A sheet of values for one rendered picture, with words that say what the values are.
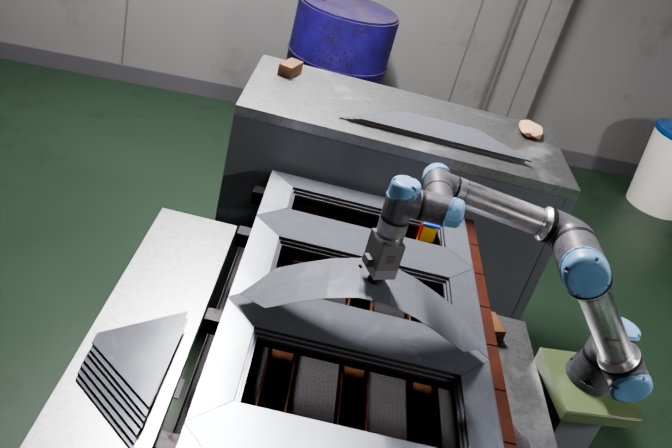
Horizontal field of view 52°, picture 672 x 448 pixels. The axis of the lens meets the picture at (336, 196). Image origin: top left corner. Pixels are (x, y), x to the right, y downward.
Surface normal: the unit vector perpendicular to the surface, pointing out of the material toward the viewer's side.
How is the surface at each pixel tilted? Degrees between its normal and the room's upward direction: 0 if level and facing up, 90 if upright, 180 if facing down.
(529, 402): 0
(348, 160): 90
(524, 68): 90
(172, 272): 0
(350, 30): 90
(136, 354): 0
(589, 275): 87
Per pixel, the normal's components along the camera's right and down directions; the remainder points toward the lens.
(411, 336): 0.23, -0.84
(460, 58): 0.07, 0.51
